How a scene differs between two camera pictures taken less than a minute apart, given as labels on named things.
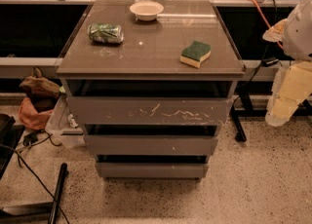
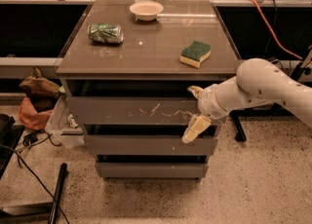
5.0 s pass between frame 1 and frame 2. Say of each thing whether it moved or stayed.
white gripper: moved
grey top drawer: stayed
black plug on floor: stayed
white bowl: stayed
